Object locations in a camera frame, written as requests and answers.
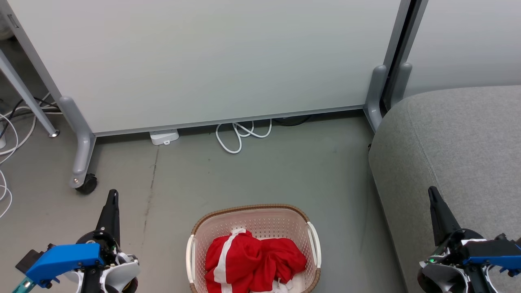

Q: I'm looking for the black caster wheel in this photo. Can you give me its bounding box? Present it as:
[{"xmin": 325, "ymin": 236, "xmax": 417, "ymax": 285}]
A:
[{"xmin": 76, "ymin": 174, "xmax": 98, "ymax": 195}]

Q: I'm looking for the teal left camera connector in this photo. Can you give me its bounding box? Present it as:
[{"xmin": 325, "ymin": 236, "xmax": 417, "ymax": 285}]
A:
[{"xmin": 11, "ymin": 277, "xmax": 35, "ymax": 293}]

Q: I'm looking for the white looped cable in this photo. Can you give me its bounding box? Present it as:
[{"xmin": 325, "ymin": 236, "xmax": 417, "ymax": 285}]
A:
[{"xmin": 0, "ymin": 93, "xmax": 61, "ymax": 219}]

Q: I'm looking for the grey metal table leg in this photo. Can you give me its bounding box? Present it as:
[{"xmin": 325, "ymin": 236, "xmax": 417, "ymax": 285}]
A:
[{"xmin": 0, "ymin": 49, "xmax": 60, "ymax": 138}]

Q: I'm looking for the thin black cable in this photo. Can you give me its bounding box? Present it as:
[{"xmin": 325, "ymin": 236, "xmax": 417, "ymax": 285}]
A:
[{"xmin": 0, "ymin": 97, "xmax": 61, "ymax": 141}]

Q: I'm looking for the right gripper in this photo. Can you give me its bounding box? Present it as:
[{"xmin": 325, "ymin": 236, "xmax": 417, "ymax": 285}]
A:
[{"xmin": 423, "ymin": 186, "xmax": 486, "ymax": 270}]

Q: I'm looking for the white partition panel grey frame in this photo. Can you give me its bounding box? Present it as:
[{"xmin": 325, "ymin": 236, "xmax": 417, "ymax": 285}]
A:
[{"xmin": 0, "ymin": 0, "xmax": 412, "ymax": 137}]

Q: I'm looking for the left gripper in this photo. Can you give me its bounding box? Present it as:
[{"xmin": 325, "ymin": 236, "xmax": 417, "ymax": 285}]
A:
[{"xmin": 76, "ymin": 189, "xmax": 123, "ymax": 265}]

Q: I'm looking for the grey fabric sofa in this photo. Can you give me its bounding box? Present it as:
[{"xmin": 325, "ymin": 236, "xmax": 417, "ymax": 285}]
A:
[{"xmin": 368, "ymin": 85, "xmax": 521, "ymax": 293}]

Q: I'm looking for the red garment broad white stripe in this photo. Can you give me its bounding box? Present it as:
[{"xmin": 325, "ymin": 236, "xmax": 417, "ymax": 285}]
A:
[{"xmin": 205, "ymin": 229, "xmax": 261, "ymax": 293}]

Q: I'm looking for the grey partition leg with caster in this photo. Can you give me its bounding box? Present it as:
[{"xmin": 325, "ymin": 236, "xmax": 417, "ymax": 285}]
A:
[{"xmin": 58, "ymin": 96, "xmax": 97, "ymax": 189}]

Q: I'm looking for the coiled white cable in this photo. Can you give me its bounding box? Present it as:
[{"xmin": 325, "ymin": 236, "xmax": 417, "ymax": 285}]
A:
[{"xmin": 215, "ymin": 119, "xmax": 272, "ymax": 155}]

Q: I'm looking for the blue right camera mount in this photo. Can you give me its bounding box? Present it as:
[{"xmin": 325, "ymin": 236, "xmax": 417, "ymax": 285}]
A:
[{"xmin": 461, "ymin": 239, "xmax": 521, "ymax": 279}]

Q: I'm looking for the beige perforated laundry basket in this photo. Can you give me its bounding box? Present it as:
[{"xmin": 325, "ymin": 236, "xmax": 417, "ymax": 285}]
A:
[{"xmin": 186, "ymin": 204, "xmax": 322, "ymax": 293}]

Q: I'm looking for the white partition panel dark edge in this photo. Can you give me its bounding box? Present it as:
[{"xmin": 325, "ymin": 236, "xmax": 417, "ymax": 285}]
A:
[{"xmin": 383, "ymin": 0, "xmax": 521, "ymax": 110}]

